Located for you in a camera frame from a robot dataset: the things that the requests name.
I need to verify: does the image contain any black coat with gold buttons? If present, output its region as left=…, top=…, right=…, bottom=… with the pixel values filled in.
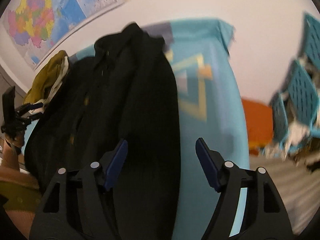
left=24, top=23, right=181, bottom=239

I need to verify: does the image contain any person's left forearm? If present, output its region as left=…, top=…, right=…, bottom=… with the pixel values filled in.
left=1, top=143, right=41, bottom=239

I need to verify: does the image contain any person's left hand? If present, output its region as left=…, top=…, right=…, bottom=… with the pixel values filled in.
left=3, top=131, right=25, bottom=155

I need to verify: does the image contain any mustard yellow garment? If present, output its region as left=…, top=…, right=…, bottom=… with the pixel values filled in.
left=23, top=50, right=67, bottom=104

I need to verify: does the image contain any orange stool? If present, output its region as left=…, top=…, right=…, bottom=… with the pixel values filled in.
left=241, top=98, right=273, bottom=155

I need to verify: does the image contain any teal perforated plastic rack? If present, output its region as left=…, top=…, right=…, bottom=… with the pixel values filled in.
left=262, top=12, right=320, bottom=173

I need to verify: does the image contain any teal patterned bed sheet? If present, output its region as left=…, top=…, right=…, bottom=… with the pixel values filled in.
left=21, top=17, right=251, bottom=240

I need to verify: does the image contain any colourful wall map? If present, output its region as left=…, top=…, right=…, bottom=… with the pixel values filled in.
left=1, top=0, right=127, bottom=70

